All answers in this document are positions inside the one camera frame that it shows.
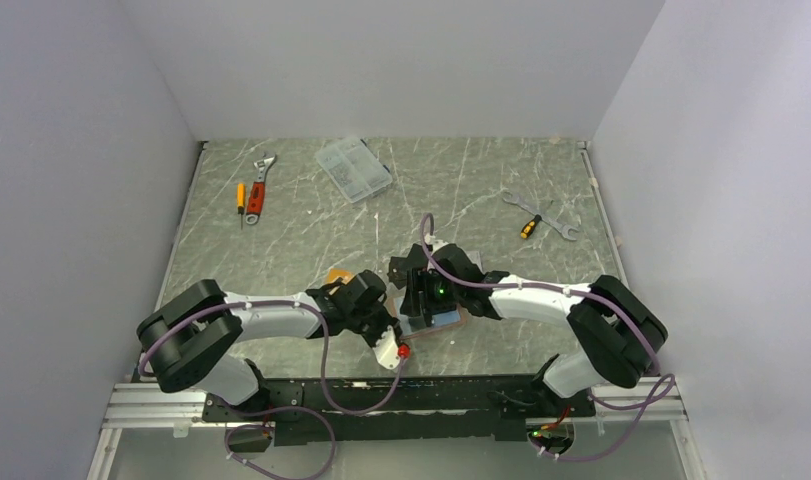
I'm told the clear plastic screw box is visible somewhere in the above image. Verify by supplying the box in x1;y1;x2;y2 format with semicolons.
314;137;393;204

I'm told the red handled adjustable wrench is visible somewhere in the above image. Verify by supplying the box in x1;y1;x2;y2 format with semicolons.
244;154;277;226

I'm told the small yellow handled screwdriver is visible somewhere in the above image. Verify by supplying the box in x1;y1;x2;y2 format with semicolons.
236;183;246;229

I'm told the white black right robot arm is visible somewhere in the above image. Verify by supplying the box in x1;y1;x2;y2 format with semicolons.
388;244;669;415

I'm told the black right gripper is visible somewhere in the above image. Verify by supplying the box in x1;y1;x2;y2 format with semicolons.
400;267;464;318

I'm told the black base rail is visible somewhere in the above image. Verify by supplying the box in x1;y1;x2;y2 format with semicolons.
202;375;596;446

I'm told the silver open end wrench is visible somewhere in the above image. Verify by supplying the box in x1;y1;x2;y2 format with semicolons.
502;190;578;241

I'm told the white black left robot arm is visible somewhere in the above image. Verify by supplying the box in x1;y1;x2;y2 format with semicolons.
136;270;410;420

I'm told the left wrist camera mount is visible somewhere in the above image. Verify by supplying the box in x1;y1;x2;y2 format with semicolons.
372;326;411;371

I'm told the yellow black screwdriver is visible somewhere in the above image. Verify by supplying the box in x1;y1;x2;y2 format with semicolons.
519;203;543;239

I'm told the tan leather card holder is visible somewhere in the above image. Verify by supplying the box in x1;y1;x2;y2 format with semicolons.
388;295;470;339

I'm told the black card stack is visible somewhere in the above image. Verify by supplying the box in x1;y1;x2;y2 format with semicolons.
387;256;413;289

